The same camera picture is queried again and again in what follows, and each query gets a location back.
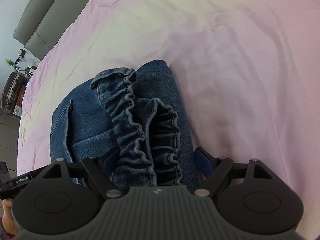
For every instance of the blue denim jeans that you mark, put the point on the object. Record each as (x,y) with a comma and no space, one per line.
(138,115)

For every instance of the person's left hand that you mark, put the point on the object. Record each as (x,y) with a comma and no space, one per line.
(9,228)

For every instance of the pink bed sheet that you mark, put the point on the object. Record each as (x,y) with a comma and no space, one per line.
(248,72)

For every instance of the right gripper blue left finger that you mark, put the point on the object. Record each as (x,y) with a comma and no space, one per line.
(97,181)

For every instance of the cluttered bedside table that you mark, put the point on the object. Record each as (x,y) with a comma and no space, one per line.
(12,96)

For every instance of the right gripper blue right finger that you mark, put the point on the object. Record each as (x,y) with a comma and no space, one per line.
(215,172)

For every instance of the grey upholstered headboard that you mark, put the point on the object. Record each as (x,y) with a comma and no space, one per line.
(43,22)

